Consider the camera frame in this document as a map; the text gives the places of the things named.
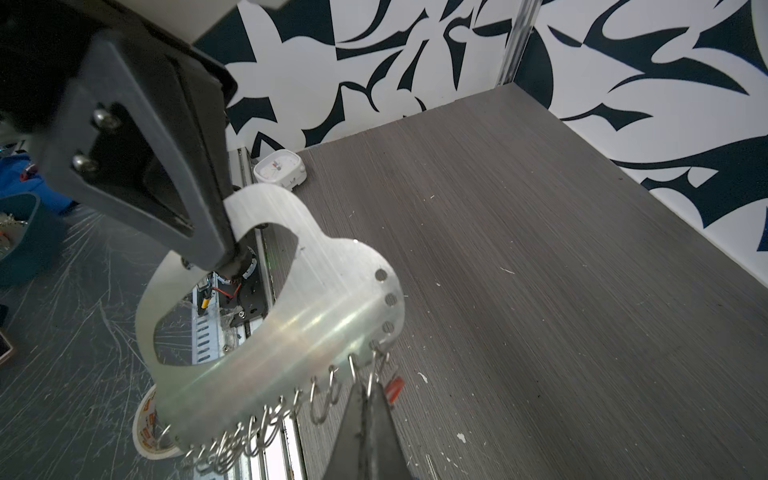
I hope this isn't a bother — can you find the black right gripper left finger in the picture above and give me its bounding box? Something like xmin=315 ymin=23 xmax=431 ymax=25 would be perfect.
xmin=323 ymin=383 xmax=367 ymax=480

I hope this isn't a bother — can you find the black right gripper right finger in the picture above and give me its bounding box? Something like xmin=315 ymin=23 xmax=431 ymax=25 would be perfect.
xmin=367 ymin=395 xmax=413 ymax=480

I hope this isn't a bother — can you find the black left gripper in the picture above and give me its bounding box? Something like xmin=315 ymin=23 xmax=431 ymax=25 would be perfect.
xmin=1 ymin=1 xmax=237 ymax=270

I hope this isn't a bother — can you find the red key tag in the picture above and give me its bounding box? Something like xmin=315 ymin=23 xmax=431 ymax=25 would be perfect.
xmin=384 ymin=376 xmax=405 ymax=405

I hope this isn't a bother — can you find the silver metal key holder plate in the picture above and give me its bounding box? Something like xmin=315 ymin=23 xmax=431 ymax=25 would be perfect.
xmin=136 ymin=184 xmax=405 ymax=451

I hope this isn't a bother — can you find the blue cloth on bench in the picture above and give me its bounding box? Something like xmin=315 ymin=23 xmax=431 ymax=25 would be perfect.
xmin=1 ymin=153 xmax=75 ymax=215

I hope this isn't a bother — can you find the teal round device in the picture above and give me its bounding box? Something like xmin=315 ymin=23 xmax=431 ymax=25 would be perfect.
xmin=1 ymin=192 xmax=67 ymax=288

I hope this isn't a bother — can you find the white kitchen timer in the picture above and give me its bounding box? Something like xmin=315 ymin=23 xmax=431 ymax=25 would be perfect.
xmin=253 ymin=149 xmax=307 ymax=191

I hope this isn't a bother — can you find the beige tape roll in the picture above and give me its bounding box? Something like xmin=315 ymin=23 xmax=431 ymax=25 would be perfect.
xmin=131 ymin=385 xmax=181 ymax=461

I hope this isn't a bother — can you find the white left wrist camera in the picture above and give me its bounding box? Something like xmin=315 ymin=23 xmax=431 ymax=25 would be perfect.
xmin=117 ymin=0 xmax=239 ymax=43

